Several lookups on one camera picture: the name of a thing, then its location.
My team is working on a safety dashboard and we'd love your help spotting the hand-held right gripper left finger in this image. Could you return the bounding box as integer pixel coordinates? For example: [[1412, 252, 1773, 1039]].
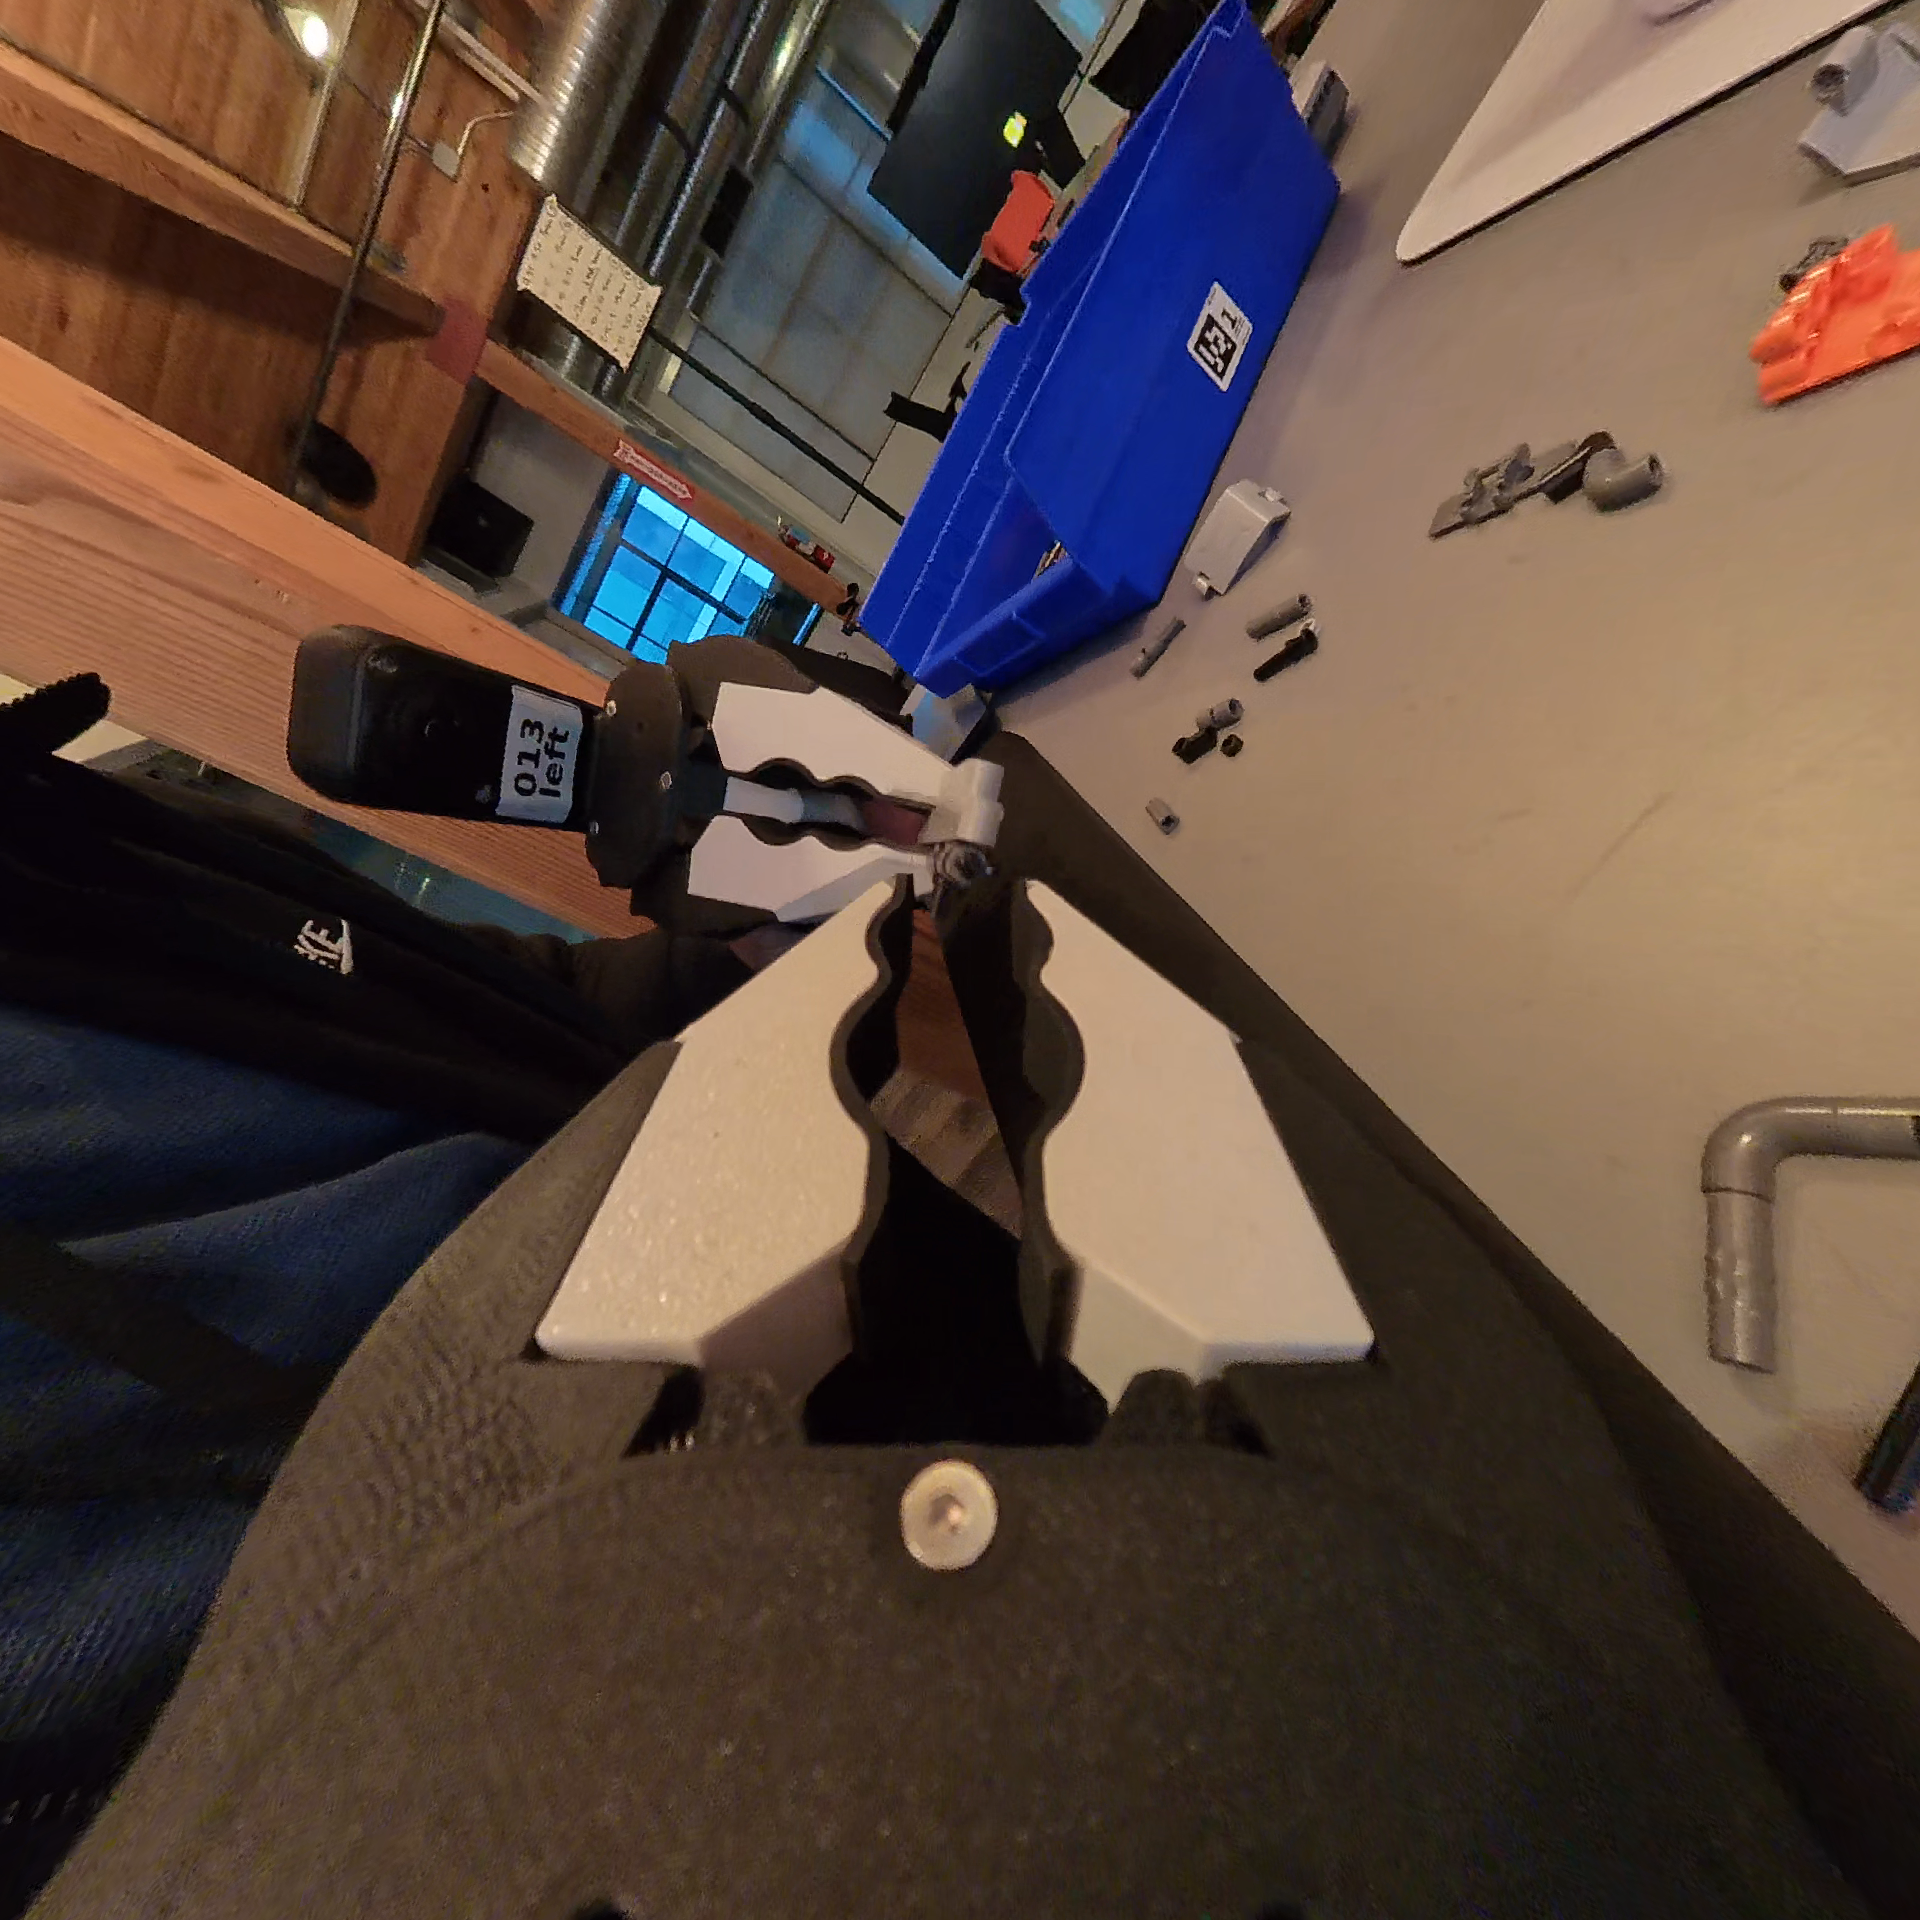
[[532, 877, 913, 1448]]

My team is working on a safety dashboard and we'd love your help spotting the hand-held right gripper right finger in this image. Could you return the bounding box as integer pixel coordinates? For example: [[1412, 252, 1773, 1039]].
[[1017, 877, 1375, 1448]]

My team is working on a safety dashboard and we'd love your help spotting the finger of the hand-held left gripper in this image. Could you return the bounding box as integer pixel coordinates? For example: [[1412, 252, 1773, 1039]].
[[701, 680, 974, 805], [691, 813, 951, 927]]

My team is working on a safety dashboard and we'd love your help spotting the grey bent rod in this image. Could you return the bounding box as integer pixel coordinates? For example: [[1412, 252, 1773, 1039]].
[[1697, 1094, 1920, 1375]]

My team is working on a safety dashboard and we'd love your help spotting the blue lit window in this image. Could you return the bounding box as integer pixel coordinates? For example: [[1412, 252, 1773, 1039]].
[[553, 463, 783, 663]]

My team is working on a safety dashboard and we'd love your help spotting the wooden beam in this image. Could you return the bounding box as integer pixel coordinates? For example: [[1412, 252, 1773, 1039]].
[[0, 335, 662, 939]]

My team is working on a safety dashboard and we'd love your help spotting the black dotted mat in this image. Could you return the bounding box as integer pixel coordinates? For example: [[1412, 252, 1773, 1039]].
[[983, 732, 1920, 1893]]

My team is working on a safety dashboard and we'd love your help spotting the light grey toy block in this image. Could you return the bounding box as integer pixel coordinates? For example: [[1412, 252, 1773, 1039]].
[[1184, 478, 1293, 599]]

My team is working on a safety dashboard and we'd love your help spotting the blue tagged plastic bin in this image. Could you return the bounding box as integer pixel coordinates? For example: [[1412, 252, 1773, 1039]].
[[859, 0, 1343, 701]]

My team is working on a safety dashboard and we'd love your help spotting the white paper sheet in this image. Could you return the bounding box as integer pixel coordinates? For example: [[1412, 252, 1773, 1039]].
[[516, 191, 662, 371]]

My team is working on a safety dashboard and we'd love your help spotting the red chair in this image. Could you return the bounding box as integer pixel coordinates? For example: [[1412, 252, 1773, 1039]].
[[981, 166, 1061, 271]]

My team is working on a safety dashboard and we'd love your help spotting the person's blue garment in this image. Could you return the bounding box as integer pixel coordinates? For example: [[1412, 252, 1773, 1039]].
[[0, 1002, 536, 1829]]

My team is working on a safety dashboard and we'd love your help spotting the grey flat toy plate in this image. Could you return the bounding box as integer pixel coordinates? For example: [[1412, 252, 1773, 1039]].
[[1428, 440, 1550, 540]]

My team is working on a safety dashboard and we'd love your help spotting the short black toy axle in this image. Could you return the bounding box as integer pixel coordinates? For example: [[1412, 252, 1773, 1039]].
[[1853, 1363, 1920, 1512]]

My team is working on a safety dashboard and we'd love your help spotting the white rounded board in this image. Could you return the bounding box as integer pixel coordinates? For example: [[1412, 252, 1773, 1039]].
[[1395, 0, 1894, 270]]

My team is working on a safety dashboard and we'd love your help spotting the orange toy wedge panel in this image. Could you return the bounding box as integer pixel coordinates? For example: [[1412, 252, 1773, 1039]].
[[1748, 223, 1920, 410]]

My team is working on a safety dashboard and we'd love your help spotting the light grey curved toy panel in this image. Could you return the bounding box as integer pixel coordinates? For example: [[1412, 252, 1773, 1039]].
[[1793, 21, 1920, 184]]

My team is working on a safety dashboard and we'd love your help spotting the black wall screen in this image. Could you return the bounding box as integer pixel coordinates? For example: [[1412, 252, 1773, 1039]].
[[865, 0, 1085, 282]]

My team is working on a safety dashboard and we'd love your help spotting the silver air duct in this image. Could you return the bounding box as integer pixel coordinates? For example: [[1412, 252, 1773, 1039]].
[[507, 0, 669, 195]]

